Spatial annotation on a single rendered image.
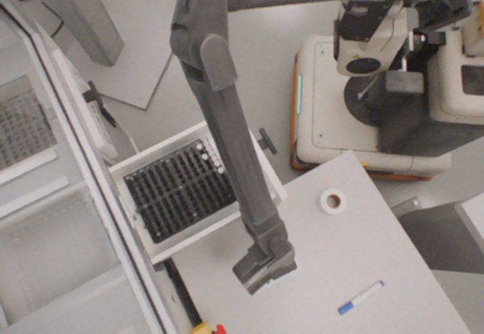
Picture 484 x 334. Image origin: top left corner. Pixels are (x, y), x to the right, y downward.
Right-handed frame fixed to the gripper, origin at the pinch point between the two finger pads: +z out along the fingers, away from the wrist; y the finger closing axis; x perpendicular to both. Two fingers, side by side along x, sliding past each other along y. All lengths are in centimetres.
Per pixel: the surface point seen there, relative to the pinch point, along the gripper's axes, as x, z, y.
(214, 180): -5.6, -8.9, -21.1
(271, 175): 7.0, -11.8, -16.0
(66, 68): -27, -12, -62
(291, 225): 8.7, 5.1, -3.9
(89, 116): -26, -12, -48
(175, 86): 0, 80, -94
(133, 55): -13, 76, -117
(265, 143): 9.3, -10.1, -24.0
